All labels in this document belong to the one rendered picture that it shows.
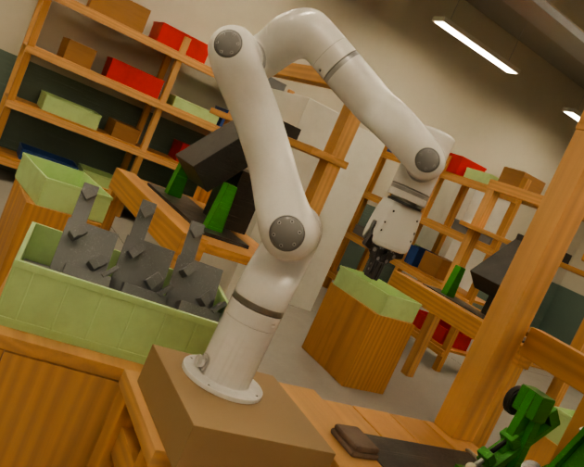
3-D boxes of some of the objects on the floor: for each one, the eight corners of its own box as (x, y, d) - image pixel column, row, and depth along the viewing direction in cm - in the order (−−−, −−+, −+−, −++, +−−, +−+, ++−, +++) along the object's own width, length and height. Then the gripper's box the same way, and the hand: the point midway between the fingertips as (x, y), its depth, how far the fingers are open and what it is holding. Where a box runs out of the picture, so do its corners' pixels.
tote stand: (-131, 611, 155) (-22, 328, 146) (-73, 484, 203) (11, 266, 194) (133, 644, 177) (241, 400, 169) (128, 523, 226) (212, 329, 217)
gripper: (389, 191, 123) (351, 274, 125) (442, 214, 131) (405, 293, 133) (370, 183, 130) (334, 262, 132) (421, 205, 137) (387, 280, 139)
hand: (374, 269), depth 132 cm, fingers closed
